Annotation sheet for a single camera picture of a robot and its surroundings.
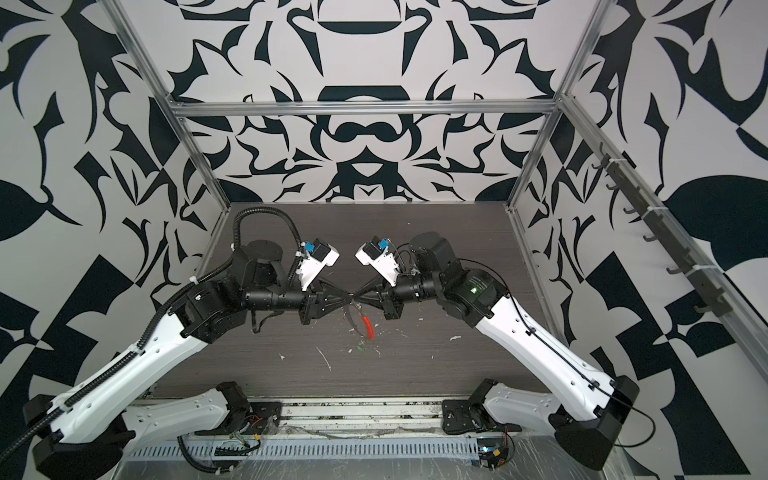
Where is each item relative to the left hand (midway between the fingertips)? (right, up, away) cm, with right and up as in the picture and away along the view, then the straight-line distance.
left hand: (351, 291), depth 60 cm
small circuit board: (+32, -40, +11) cm, 52 cm away
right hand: (+1, -1, 0) cm, 2 cm away
